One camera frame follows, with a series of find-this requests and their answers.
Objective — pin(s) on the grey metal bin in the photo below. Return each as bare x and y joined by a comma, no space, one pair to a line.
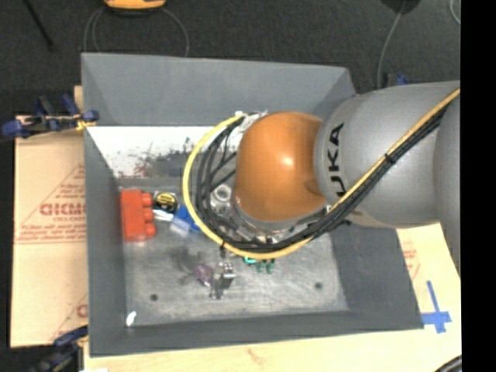
271,289

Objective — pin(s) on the small white scrap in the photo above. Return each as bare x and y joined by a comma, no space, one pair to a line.
131,317

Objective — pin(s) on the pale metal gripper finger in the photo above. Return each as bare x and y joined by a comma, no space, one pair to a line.
218,288
230,275

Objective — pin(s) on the black and yellow round object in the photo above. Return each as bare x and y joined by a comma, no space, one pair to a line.
166,200

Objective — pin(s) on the clear purple small object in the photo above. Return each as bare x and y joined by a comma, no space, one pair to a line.
204,274

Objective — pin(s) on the red toy building block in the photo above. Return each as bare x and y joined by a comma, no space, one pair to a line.
132,215

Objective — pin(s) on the brown cardboard board, red print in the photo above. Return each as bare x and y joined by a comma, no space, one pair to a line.
46,246

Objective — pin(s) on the blue and white object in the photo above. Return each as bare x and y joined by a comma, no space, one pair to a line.
182,220

